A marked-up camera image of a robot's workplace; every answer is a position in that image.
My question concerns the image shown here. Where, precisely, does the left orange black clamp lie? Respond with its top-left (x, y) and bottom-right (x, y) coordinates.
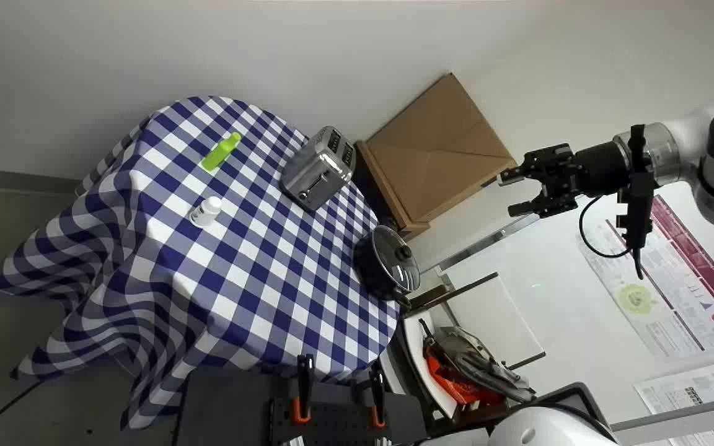
top-left (293, 353), bottom-right (313, 424)

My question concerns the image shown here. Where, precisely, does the orange and grey cable bundle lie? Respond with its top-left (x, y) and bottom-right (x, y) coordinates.
top-left (419, 317), bottom-right (537, 409)

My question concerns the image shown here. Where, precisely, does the orange black clamp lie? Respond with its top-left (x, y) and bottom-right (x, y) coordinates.
top-left (293, 353), bottom-right (313, 424)
top-left (370, 363), bottom-right (387, 429)

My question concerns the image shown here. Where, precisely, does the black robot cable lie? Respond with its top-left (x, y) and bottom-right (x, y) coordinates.
top-left (578, 192), bottom-right (630, 259)

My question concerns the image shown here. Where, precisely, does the red white poster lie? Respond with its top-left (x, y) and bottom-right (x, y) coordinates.
top-left (583, 197), bottom-right (714, 356)

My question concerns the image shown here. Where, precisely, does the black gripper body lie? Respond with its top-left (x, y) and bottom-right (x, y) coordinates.
top-left (521, 144), bottom-right (626, 208)

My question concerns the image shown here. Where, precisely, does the silver toaster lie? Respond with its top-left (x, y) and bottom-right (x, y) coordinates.
top-left (281, 127), bottom-right (357, 213)

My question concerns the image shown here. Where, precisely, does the small white bottle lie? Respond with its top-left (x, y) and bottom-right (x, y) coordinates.
top-left (189, 195), bottom-right (224, 228)

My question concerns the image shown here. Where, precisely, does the blue white checkered tablecloth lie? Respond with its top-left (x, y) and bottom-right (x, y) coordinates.
top-left (0, 96), bottom-right (398, 429)

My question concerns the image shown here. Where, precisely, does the white paper sheet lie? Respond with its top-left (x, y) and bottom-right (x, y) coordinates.
top-left (638, 363), bottom-right (714, 446)

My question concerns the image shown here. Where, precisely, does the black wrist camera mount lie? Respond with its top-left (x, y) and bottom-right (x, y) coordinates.
top-left (618, 123), bottom-right (655, 274)

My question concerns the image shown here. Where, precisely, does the right orange black clamp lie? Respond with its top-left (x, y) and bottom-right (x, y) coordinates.
top-left (370, 363), bottom-right (387, 429)

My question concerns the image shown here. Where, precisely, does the green bottle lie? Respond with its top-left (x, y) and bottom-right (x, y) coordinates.
top-left (201, 134), bottom-right (240, 174)

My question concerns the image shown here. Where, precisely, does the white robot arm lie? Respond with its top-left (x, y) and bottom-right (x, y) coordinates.
top-left (500, 104), bottom-right (714, 224)

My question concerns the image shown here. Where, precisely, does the black pot with glass lid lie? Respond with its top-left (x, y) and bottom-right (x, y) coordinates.
top-left (354, 224), bottom-right (422, 300)

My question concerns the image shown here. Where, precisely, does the brown cardboard box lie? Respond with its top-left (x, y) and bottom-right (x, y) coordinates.
top-left (357, 74), bottom-right (512, 239)

